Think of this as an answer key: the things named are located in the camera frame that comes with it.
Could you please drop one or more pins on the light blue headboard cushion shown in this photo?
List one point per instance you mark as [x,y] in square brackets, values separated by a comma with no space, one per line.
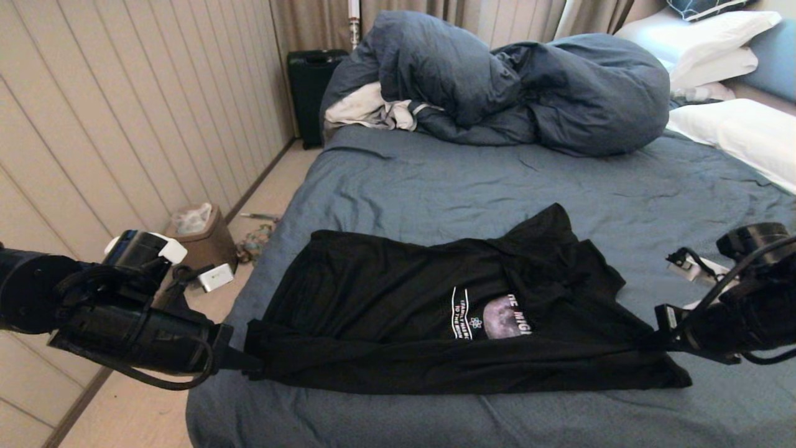
[777,62]

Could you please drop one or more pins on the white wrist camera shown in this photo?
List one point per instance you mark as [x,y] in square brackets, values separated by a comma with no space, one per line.
[690,270]
[216,277]

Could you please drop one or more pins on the flat white pillow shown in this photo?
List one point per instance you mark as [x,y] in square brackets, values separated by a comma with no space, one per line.
[721,70]

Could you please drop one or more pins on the white crumpled cloth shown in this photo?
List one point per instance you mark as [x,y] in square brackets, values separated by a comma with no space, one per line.
[364,106]

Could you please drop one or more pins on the black moon print t-shirt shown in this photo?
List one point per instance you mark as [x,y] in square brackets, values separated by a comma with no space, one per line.
[385,323]

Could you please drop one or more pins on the long white pillow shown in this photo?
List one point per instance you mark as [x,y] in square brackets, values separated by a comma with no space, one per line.
[746,134]

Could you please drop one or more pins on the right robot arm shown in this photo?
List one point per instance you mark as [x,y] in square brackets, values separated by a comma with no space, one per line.
[765,298]

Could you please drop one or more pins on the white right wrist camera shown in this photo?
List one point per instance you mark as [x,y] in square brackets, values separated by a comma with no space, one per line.
[690,270]

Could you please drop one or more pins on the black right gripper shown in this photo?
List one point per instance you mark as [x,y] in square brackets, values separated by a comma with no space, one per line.
[696,336]

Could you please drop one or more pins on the multicoloured rag mop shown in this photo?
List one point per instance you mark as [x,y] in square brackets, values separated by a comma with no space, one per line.
[256,241]

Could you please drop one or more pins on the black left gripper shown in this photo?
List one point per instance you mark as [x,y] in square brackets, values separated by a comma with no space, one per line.
[183,342]

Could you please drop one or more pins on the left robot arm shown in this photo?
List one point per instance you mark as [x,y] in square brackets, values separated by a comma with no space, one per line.
[62,298]

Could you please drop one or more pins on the beige curtain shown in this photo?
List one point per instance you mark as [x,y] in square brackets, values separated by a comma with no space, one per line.
[311,25]

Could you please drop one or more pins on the black suitcase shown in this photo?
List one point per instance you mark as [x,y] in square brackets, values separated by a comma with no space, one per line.
[311,93]

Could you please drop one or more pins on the beige trash bin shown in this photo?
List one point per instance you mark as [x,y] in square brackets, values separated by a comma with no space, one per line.
[205,246]

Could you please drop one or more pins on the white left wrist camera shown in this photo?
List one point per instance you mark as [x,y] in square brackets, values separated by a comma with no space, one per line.
[216,277]

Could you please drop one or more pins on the blue bed sheet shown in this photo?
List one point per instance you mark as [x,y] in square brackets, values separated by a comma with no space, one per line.
[435,180]

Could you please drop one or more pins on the clear plastic bin bag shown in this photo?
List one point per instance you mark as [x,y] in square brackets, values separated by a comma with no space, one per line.
[191,219]

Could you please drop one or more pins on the dark patterned cushion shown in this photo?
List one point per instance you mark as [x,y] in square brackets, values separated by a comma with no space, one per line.
[703,7]

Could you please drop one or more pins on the dark blue duvet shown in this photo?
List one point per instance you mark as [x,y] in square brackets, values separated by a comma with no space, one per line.
[559,93]

